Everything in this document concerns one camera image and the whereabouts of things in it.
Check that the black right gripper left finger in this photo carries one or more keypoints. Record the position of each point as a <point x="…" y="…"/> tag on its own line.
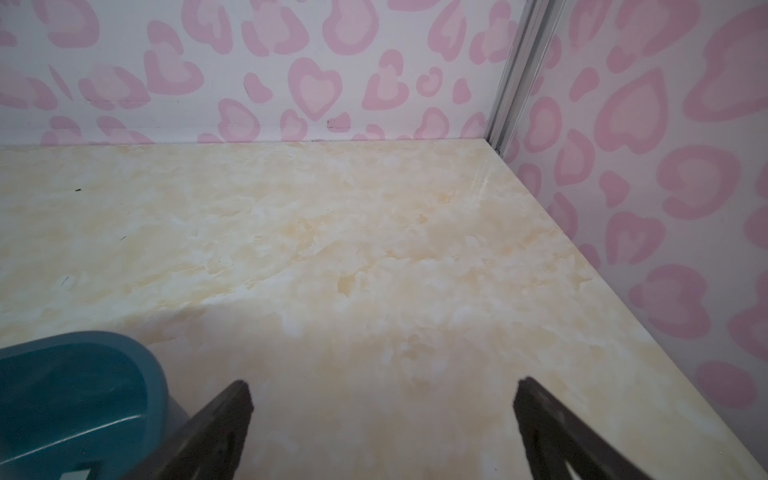
<point x="208" y="446"/>

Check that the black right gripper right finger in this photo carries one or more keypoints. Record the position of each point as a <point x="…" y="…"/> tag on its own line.
<point x="559" y="445"/>

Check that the teal plastic tray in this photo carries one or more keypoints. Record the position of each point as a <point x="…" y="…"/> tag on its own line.
<point x="82" y="405"/>

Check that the aluminium corner frame post right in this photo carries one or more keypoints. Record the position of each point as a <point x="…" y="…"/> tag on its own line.
<point x="534" y="34"/>

